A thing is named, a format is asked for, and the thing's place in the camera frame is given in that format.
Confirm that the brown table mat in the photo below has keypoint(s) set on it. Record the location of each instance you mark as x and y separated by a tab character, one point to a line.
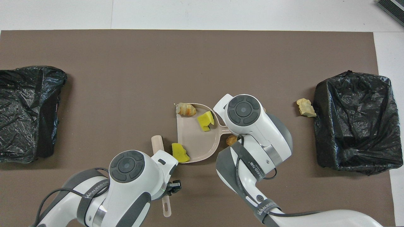
126	63

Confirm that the plain yellow sponge piece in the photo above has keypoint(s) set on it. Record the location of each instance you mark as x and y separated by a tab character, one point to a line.
180	153

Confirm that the pale striped croissant piece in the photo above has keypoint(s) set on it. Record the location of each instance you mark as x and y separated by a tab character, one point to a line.
185	109

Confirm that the bin lined with black bag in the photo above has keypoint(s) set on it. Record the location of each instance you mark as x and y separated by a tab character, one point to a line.
356	126
25	113

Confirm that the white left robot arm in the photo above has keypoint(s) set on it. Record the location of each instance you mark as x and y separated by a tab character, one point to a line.
132	189

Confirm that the beige plastic dustpan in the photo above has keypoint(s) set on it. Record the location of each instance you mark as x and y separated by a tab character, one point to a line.
195	138

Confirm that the beige brush with black bristles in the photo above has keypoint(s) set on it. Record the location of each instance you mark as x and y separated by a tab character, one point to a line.
157	143

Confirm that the brown bread roll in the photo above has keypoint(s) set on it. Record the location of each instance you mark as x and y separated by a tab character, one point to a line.
231	140

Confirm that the grey ribbed panel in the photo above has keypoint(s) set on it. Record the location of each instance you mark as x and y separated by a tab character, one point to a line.
393	9

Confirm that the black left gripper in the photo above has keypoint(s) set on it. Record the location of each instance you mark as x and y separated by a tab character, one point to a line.
169	189

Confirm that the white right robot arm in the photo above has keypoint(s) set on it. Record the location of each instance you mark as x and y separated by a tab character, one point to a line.
252	126

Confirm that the yellow sponge with green pad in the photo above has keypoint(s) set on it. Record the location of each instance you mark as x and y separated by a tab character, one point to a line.
205	120

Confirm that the yellowish bread chunk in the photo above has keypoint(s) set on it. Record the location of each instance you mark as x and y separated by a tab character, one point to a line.
306	107

